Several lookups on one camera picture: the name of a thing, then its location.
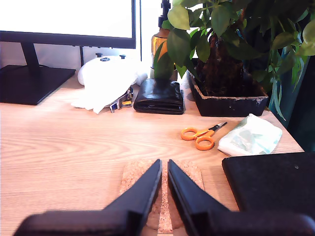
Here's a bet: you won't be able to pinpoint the black flat pad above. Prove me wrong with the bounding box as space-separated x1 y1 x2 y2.
221 151 315 218

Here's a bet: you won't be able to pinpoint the white game controller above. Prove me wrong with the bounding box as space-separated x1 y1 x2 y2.
77 52 149 87

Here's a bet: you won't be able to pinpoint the black Huawei computer monitor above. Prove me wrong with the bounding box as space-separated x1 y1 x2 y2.
0 0 137 106

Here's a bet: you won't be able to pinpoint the black rectangular planter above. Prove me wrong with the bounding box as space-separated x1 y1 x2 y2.
188 70 269 118

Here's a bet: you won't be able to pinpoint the white crumpled plastic bag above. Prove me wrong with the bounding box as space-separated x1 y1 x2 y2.
71 72 138 115

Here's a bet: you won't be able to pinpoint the black leather wallet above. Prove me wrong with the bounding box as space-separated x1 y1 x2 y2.
133 78 186 116

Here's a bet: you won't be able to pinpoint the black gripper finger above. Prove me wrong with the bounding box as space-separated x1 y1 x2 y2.
102 159 163 236
167 159 230 236

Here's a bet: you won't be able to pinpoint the square cork coaster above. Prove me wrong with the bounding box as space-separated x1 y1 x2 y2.
119 159 206 235

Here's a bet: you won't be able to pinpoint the pale green tissue pack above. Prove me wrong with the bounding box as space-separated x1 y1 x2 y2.
217 113 284 157

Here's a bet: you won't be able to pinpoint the green leafy plant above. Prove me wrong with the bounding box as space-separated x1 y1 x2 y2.
154 0 315 121

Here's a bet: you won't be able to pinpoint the bunch of keys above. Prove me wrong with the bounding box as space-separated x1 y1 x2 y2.
109 86 135 114

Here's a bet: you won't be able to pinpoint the orange handled scissors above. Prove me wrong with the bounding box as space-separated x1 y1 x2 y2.
180 121 228 151

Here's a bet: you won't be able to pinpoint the amber pump bottle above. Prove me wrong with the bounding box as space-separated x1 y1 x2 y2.
150 0 178 81

